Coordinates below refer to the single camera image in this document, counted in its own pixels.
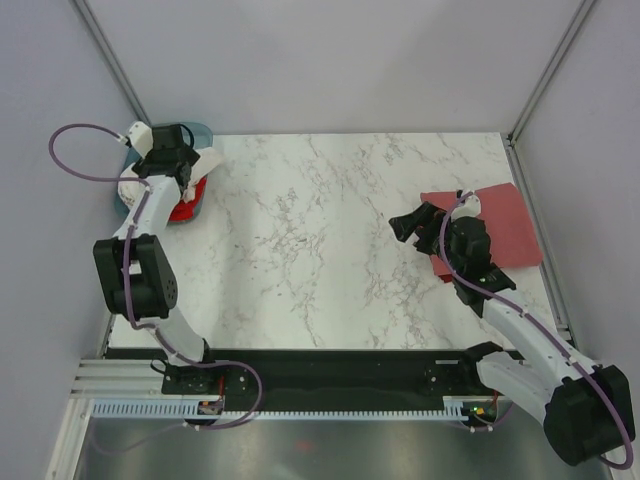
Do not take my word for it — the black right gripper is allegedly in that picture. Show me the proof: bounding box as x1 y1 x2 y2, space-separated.
389 201 464 275

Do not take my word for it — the white t shirt red print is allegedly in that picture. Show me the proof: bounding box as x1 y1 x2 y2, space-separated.
117 147 224 208

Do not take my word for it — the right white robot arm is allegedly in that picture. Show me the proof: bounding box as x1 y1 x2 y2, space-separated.
389 194 636 470

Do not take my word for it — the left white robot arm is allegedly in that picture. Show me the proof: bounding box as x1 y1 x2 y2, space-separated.
93 122 220 395

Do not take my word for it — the teal plastic bin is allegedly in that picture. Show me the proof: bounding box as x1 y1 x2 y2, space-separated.
114 122 214 219

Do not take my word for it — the bright red t shirt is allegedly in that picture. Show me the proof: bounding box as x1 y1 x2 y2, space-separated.
169 177 207 224

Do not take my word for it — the folded maroon t shirt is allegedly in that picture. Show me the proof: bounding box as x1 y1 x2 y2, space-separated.
419 182 545 284

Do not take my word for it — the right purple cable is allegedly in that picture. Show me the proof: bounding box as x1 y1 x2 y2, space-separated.
438 189 632 469

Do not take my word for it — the purple cable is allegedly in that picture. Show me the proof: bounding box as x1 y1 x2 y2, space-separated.
438 189 632 469
47 123 265 456

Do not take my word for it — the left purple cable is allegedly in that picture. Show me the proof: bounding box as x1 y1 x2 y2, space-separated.
47 123 265 456

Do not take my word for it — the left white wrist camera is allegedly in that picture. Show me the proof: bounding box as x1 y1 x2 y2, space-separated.
118 121 153 158

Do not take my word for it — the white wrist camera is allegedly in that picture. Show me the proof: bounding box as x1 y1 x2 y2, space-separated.
451 190 482 221
118 121 153 158

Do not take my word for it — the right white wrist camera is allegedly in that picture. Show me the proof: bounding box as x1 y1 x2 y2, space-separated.
451 190 482 221

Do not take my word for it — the right aluminium frame post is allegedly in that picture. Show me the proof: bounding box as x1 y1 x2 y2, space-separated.
505 0 599 146

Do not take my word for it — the aluminium frame post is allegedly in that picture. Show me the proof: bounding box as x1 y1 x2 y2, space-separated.
505 0 599 146
69 0 151 124

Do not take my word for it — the left aluminium frame post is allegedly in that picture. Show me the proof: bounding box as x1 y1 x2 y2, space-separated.
69 0 151 124

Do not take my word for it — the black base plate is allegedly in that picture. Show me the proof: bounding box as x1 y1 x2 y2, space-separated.
159 347 506 414

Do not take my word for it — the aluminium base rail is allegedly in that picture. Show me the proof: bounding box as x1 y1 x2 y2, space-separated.
70 359 163 399

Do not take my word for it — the white slotted cable duct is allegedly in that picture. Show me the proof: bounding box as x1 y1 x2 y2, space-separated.
91 399 468 422

